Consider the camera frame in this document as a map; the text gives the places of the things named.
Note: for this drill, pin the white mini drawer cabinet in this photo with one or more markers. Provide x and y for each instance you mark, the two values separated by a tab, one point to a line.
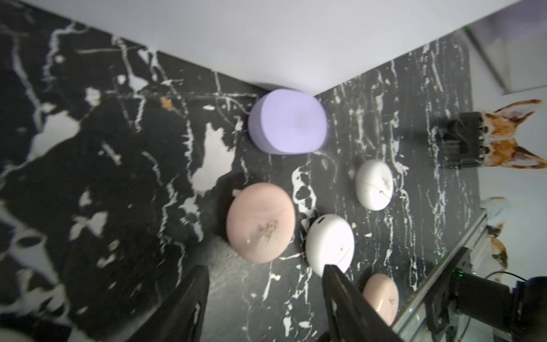
310	46

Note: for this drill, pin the white earphone case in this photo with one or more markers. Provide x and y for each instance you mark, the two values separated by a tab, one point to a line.
330	241
374	185

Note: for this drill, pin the white earphone case right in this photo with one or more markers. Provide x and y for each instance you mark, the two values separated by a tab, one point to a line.
374	185

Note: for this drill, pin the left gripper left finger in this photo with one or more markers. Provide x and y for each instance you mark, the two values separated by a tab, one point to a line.
181	316

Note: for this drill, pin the pink earphone case upper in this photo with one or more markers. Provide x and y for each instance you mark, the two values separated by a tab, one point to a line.
261	222

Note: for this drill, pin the purple earphone case top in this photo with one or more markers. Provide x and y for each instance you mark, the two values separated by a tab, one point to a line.
288	122

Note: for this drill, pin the pink earphone case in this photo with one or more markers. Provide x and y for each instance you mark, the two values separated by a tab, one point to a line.
381	292
261	222

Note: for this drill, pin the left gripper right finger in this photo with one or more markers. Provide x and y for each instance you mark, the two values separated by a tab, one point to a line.
350	316

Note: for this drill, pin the pink earphone case right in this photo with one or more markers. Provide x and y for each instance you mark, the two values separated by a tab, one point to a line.
381	292

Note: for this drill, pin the white earphone case middle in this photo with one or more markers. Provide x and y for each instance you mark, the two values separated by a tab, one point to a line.
330	241

